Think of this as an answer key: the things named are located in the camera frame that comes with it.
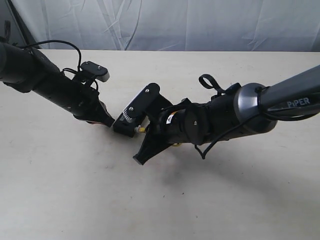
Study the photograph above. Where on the small black electronic box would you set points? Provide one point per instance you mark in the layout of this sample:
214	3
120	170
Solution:
123	127

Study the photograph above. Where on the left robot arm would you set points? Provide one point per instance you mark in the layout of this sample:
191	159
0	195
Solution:
29	70

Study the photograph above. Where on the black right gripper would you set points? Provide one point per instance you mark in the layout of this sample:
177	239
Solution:
165	129

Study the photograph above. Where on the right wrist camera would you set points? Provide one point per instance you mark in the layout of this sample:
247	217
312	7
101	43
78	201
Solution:
148	102

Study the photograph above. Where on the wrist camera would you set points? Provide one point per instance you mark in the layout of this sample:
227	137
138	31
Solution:
94	71
148	102

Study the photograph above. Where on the black stand pole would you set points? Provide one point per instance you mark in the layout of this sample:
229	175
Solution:
24	32

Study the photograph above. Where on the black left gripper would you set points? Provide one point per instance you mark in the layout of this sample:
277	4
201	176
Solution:
91	109

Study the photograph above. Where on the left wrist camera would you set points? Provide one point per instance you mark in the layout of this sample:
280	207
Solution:
94	71

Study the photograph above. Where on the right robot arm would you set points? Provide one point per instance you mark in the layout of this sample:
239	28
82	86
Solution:
235	112

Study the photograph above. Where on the white backdrop curtain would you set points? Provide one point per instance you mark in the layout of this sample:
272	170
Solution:
176	25

